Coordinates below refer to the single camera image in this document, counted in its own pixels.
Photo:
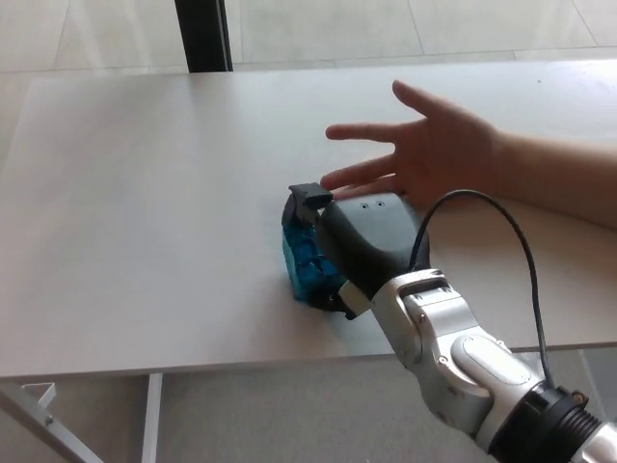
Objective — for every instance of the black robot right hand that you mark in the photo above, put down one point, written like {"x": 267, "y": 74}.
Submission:
{"x": 371, "y": 241}

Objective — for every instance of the person's bare hand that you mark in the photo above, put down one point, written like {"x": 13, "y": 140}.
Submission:
{"x": 434, "y": 154}

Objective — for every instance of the blue foil-wrapped cube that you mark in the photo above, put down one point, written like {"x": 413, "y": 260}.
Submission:
{"x": 301, "y": 263}

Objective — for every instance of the person's bare forearm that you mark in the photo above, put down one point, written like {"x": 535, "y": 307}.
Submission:
{"x": 564, "y": 178}

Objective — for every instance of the white straight table leg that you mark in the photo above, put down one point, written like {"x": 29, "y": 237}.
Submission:
{"x": 153, "y": 419}

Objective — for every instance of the grey diagonal table brace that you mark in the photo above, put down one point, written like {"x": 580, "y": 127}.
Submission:
{"x": 34, "y": 427}

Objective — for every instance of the black vertical post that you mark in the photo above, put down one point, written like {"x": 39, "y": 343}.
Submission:
{"x": 202, "y": 34}

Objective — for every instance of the white metal bracket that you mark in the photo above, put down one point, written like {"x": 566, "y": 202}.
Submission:
{"x": 47, "y": 393}

